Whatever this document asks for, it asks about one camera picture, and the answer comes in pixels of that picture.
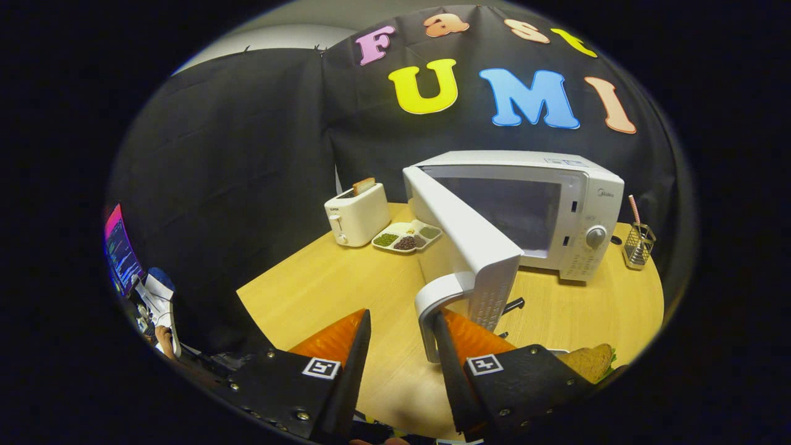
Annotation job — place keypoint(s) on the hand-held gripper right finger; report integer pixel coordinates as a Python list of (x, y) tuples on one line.
[(454, 377)]

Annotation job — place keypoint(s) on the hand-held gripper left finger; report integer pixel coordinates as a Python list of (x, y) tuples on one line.
[(355, 371)]

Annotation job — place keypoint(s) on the lettuce sandwich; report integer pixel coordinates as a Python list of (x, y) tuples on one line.
[(590, 361)]

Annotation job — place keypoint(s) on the white microwave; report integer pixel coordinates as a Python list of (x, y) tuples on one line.
[(581, 185)]

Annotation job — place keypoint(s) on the small black object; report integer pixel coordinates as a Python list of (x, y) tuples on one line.
[(514, 305)]

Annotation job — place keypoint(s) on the divided dish of beans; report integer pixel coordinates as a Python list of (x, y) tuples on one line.
[(405, 238)]

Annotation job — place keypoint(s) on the white toaster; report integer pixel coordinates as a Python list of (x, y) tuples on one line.
[(361, 216)]

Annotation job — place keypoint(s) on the toast bread slice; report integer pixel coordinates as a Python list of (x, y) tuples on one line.
[(363, 185)]

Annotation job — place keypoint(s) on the white papers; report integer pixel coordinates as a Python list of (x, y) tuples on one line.
[(162, 296)]

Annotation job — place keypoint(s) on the pink striped straw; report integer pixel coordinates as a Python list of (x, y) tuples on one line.
[(634, 209)]

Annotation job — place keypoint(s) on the computer monitor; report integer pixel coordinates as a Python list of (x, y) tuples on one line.
[(122, 253)]

